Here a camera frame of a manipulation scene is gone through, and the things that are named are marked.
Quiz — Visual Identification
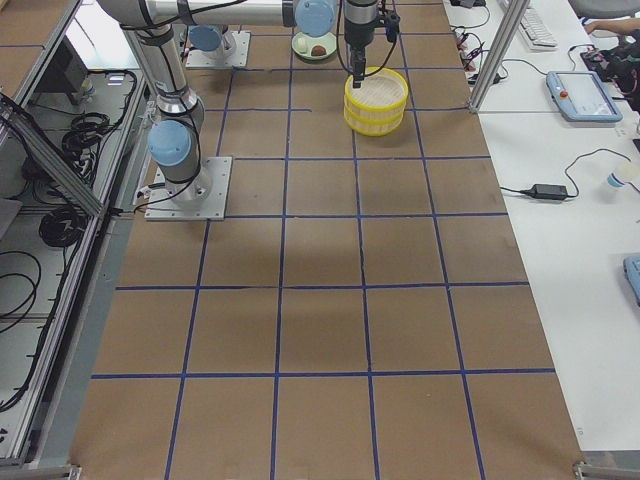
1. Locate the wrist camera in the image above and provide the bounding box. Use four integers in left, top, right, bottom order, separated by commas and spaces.
380, 9, 401, 44

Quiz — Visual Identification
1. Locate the blue teach pendant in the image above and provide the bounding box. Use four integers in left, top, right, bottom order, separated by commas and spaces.
623, 255, 640, 304
545, 71, 623, 123

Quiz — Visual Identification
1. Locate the white bun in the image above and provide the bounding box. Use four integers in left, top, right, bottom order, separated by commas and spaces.
296, 38, 307, 53

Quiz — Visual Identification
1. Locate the aluminium frame post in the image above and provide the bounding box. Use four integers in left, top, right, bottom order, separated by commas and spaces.
468, 0, 529, 113

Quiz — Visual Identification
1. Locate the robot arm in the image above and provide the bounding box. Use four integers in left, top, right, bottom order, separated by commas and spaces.
100, 1, 397, 203
188, 1, 336, 51

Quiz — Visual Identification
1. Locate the paper cup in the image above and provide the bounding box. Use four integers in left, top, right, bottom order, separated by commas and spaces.
604, 163, 639, 203

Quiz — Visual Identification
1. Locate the light green plate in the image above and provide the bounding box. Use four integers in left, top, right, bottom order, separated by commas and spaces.
291, 32, 336, 62

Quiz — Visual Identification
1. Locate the white keyboard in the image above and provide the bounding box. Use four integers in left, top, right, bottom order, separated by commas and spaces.
518, 7, 558, 51

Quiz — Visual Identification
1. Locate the brown bun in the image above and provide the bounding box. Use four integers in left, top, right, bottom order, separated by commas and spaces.
311, 45, 326, 57

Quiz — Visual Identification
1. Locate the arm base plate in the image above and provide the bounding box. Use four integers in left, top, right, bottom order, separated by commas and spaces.
144, 156, 233, 221
186, 30, 251, 69

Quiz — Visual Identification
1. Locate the yellow steamer top layer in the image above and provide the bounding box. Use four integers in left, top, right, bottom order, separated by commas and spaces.
344, 68, 409, 113

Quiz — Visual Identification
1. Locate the yellow steamer bottom layer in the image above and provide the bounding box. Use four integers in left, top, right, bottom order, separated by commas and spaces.
343, 105, 404, 137

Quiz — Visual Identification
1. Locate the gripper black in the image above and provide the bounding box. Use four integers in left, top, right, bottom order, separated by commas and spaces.
344, 0, 377, 88

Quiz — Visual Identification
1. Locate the yellow steamer layer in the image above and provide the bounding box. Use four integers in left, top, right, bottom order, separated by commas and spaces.
343, 105, 404, 137
344, 68, 409, 113

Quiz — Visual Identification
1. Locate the black power adapter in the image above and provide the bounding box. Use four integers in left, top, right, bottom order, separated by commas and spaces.
529, 184, 569, 201

